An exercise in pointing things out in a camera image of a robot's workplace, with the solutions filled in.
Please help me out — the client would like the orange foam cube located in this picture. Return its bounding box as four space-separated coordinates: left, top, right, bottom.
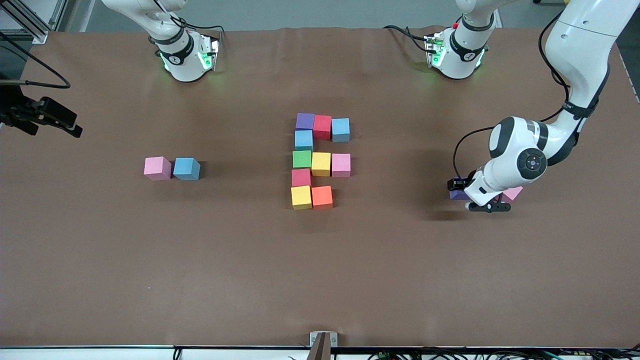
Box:
311 185 334 210

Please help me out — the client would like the yellow foam cube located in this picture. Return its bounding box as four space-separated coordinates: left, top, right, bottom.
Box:
311 152 332 177
291 185 314 211

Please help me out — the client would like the large table cover mat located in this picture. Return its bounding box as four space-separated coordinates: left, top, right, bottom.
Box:
0 26 640 349

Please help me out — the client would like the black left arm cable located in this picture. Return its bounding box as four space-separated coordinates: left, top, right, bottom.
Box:
452 10 574 184

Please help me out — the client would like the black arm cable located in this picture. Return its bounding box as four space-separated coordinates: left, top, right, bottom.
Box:
452 10 574 184
0 0 226 91

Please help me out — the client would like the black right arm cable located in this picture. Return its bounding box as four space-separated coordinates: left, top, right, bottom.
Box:
0 0 226 91

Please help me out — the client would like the aluminium frame post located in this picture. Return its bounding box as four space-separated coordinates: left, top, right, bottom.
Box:
0 0 68 45

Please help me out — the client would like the black base power cable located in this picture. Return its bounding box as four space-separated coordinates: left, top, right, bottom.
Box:
384 25 436 53

